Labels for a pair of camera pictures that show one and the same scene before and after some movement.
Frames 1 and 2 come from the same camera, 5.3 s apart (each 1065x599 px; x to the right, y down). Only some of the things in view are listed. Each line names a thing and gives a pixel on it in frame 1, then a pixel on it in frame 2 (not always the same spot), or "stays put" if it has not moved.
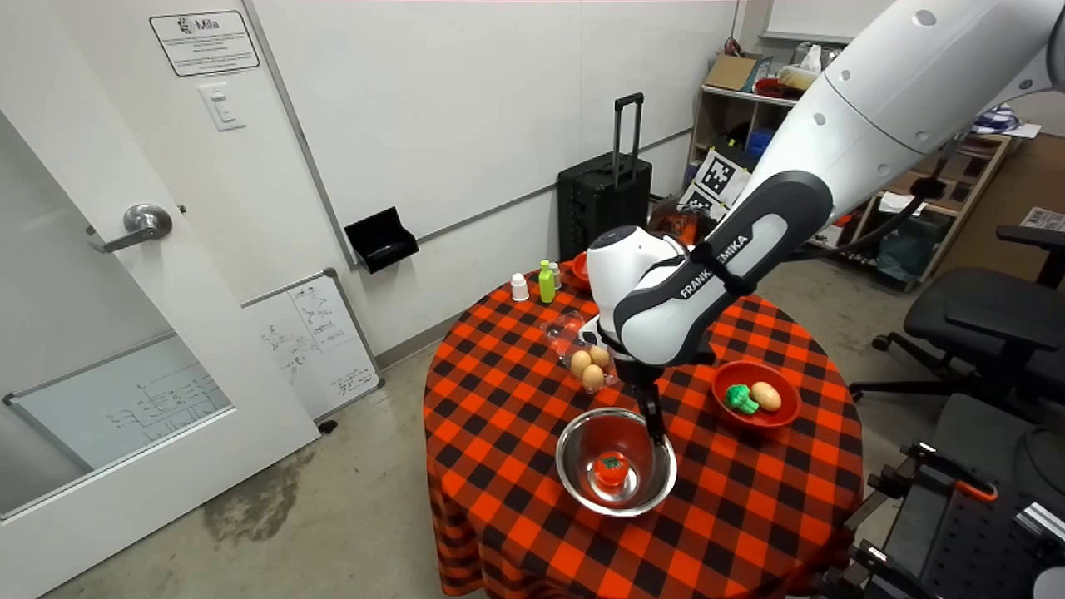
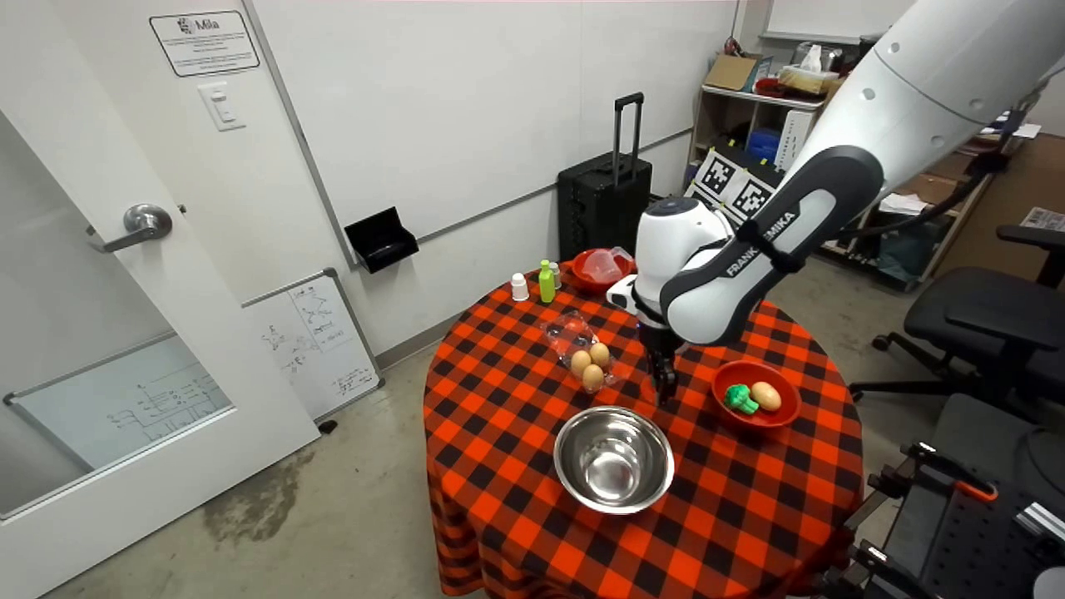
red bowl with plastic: (578, 274) stays put
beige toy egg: (766, 394) stays put
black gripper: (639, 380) to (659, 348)
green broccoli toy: (742, 396) stays put
